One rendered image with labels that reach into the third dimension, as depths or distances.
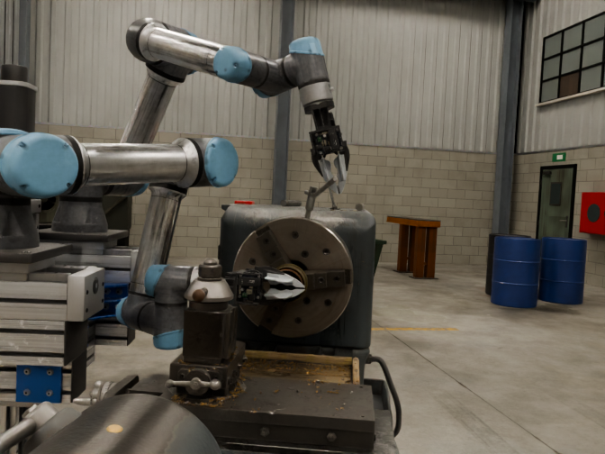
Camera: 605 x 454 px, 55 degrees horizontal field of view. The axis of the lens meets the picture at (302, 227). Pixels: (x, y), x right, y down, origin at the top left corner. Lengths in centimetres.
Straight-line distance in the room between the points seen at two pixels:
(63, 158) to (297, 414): 62
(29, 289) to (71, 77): 1085
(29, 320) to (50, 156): 33
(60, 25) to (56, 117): 170
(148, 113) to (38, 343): 77
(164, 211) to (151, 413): 109
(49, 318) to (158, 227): 37
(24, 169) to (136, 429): 79
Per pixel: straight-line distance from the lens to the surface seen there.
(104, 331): 174
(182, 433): 41
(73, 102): 1194
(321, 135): 134
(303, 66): 137
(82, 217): 172
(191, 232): 1159
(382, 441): 95
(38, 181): 114
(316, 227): 149
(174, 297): 136
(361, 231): 164
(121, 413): 41
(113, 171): 123
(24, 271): 124
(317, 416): 90
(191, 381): 93
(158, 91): 173
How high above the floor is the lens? 129
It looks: 3 degrees down
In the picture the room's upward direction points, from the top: 3 degrees clockwise
